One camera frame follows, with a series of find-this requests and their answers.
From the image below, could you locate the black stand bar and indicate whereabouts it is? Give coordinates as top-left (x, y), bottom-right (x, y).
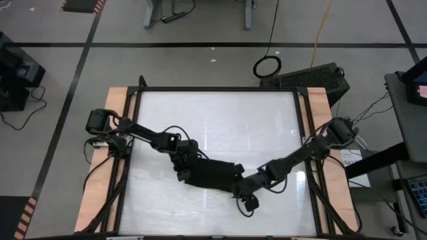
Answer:
top-left (344, 142), bottom-right (410, 179)

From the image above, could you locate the grey cart top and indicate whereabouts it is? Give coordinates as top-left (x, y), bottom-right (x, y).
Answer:
top-left (384, 71), bottom-right (427, 165)

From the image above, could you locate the grey desk leg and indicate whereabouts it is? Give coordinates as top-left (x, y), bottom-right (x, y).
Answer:
top-left (244, 0), bottom-right (256, 31)
top-left (143, 0), bottom-right (163, 29)

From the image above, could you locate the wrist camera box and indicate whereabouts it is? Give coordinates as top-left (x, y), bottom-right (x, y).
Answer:
top-left (243, 195), bottom-right (261, 213)
top-left (176, 169), bottom-right (192, 183)

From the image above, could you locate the black perforated computer case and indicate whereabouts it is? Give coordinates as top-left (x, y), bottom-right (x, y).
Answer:
top-left (260, 62), bottom-right (352, 109)

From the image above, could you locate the plywood base board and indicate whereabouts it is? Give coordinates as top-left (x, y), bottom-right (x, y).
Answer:
top-left (73, 87), bottom-right (363, 234)

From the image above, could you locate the black cloth napkin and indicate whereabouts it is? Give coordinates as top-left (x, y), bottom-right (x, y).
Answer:
top-left (185, 157), bottom-right (237, 194)

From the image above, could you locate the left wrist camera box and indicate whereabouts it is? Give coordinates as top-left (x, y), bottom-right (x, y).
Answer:
top-left (176, 169), bottom-right (192, 183)

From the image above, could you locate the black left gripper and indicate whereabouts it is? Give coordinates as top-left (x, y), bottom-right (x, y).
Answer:
top-left (171, 139), bottom-right (201, 175)

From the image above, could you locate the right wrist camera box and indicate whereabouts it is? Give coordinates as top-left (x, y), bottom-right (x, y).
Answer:
top-left (243, 195), bottom-right (261, 213)

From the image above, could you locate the black-framed display screen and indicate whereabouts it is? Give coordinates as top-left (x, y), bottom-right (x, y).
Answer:
top-left (400, 56), bottom-right (427, 107)

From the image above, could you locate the yellow hanging cable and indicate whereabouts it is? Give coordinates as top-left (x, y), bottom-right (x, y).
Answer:
top-left (310, 0), bottom-right (335, 69)

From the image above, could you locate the black power strip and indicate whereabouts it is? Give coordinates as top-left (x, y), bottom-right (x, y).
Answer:
top-left (161, 11), bottom-right (187, 25)

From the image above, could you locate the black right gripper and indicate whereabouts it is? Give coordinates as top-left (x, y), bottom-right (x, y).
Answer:
top-left (232, 163), bottom-right (265, 199)

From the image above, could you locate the black hanging cable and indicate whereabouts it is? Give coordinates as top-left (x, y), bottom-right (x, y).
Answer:
top-left (252, 0), bottom-right (283, 80)

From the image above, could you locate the white paper sheet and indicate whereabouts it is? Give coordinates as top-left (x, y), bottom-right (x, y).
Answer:
top-left (340, 149), bottom-right (372, 189)

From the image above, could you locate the black mat orange striped edge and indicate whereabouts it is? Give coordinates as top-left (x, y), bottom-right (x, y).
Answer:
top-left (0, 195), bottom-right (39, 240)
top-left (59, 0), bottom-right (106, 15)

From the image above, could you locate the blue-lit keypad device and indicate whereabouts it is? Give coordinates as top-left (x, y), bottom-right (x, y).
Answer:
top-left (404, 176), bottom-right (427, 219)

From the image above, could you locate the black equipment stack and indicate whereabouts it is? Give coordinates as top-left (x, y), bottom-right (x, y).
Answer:
top-left (0, 31), bottom-right (47, 113)

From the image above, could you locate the black table frame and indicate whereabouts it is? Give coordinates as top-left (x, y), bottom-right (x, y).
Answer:
top-left (113, 85), bottom-right (324, 238)

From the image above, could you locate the black cable bundle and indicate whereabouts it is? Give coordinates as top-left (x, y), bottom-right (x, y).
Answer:
top-left (79, 155), bottom-right (131, 234)
top-left (308, 159), bottom-right (363, 236)

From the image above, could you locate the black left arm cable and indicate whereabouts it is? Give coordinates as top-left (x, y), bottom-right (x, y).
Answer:
top-left (161, 125), bottom-right (210, 160)

